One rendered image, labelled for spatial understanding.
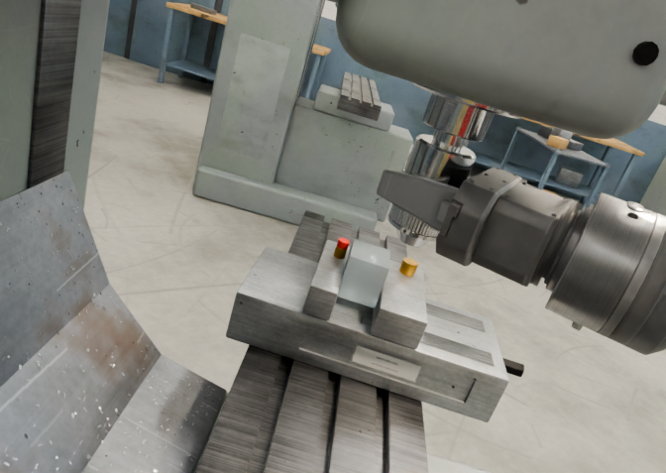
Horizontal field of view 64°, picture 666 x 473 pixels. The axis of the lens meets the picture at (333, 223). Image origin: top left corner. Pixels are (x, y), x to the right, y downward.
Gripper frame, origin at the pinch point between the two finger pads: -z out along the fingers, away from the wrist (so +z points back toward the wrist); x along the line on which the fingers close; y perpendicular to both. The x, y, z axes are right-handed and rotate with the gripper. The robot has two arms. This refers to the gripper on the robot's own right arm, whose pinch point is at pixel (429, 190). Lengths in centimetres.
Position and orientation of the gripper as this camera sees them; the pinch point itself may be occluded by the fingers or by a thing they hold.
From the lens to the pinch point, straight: 41.6
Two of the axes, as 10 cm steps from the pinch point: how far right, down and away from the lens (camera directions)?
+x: -4.9, 1.9, -8.5
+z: 8.3, 4.0, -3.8
